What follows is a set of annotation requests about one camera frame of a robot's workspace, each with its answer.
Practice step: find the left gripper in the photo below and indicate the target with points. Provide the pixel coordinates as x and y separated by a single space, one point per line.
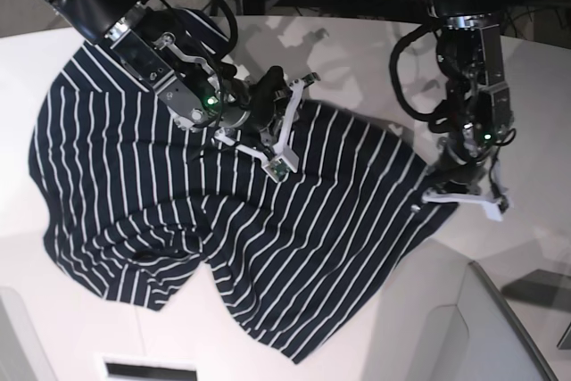
455 178

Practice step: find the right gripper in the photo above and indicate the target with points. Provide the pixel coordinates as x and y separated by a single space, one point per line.
254 108

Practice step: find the navy white striped t-shirt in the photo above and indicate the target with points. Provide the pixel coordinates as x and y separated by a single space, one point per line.
136 205

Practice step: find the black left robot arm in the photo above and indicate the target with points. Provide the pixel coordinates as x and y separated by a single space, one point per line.
475 117

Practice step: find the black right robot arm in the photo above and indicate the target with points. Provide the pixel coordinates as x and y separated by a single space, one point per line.
200 90

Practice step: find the grey monitor edge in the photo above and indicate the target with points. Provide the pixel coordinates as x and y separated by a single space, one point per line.
504 348

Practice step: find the white slotted box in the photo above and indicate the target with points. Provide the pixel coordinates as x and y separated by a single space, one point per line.
125 368

